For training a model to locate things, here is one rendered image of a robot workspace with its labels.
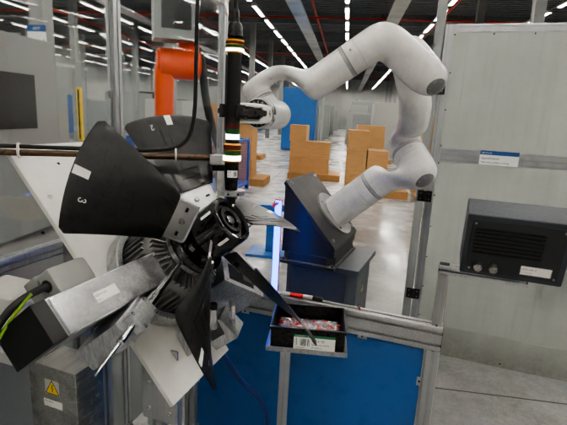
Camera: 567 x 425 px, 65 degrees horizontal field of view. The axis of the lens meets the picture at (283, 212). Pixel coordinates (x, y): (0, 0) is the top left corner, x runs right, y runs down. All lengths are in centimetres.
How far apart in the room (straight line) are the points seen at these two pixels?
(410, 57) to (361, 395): 108
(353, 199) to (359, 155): 694
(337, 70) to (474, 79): 162
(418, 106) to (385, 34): 29
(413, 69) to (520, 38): 157
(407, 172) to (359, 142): 702
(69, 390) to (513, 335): 248
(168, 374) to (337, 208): 90
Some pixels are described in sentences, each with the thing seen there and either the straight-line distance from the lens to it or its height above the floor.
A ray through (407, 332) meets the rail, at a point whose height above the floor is 82.
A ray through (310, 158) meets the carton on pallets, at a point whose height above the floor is 48.
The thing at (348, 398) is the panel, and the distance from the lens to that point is 165.
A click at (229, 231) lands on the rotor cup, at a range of 99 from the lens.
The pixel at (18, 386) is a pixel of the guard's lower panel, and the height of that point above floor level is 56.
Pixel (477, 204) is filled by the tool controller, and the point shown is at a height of 124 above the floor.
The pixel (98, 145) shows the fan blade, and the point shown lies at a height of 139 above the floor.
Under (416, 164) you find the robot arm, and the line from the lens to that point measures 157.
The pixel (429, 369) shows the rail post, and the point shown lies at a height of 72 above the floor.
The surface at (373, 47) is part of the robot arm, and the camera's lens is 126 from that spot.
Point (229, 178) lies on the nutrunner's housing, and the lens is 110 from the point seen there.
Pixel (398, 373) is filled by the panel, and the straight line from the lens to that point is 157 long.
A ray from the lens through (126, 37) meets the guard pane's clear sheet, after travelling 194.
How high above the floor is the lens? 147
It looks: 13 degrees down
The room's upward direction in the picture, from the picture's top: 3 degrees clockwise
